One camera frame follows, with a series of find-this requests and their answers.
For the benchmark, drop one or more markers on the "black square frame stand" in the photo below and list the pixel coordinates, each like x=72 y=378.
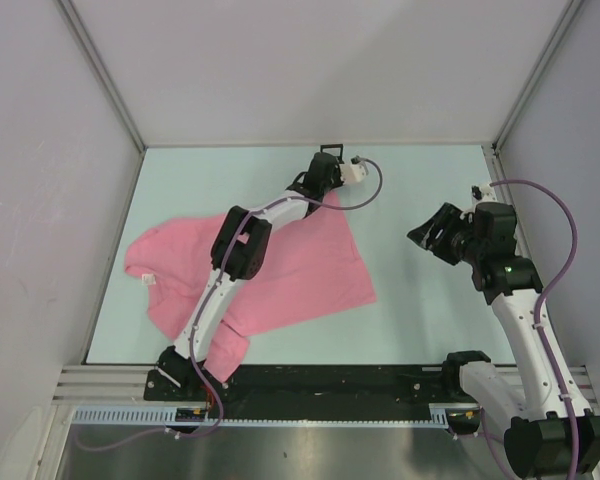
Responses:
x=335 y=150

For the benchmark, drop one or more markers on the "left corner aluminium post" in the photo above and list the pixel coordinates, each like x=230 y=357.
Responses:
x=88 y=48

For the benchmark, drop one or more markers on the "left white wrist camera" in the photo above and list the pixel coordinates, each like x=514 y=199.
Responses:
x=354 y=171

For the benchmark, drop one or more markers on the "right corner aluminium post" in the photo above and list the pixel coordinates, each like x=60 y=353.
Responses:
x=540 y=67

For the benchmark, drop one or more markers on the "aluminium frame rail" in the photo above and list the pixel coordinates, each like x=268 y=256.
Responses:
x=502 y=186
x=101 y=383

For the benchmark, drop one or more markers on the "white garment label tag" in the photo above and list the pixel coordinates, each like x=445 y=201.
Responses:
x=147 y=279

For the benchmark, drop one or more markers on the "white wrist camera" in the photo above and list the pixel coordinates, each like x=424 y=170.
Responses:
x=354 y=171
x=483 y=193

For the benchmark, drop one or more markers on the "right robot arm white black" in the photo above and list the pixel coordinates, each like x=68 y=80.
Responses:
x=548 y=427

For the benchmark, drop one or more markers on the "front aluminium frame rail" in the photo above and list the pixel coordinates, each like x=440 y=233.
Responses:
x=101 y=383

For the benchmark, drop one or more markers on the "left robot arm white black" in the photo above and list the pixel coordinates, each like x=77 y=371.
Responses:
x=237 y=255

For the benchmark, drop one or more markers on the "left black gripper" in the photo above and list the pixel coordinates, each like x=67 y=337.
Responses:
x=339 y=177

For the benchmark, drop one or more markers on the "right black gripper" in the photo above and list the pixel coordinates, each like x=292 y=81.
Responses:
x=447 y=218

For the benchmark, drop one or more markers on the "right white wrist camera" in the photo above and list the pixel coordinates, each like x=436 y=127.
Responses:
x=483 y=193

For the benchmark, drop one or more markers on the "right aluminium frame rail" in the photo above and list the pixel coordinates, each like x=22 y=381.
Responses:
x=502 y=186

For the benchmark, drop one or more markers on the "corner aluminium post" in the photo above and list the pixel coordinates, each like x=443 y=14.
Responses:
x=88 y=48
x=540 y=67

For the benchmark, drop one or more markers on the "pink t-shirt garment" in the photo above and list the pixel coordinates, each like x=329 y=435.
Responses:
x=312 y=269

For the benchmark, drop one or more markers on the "white slotted cable duct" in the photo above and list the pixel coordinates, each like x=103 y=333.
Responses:
x=464 y=419

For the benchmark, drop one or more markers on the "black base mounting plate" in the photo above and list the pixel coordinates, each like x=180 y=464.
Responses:
x=327 y=388

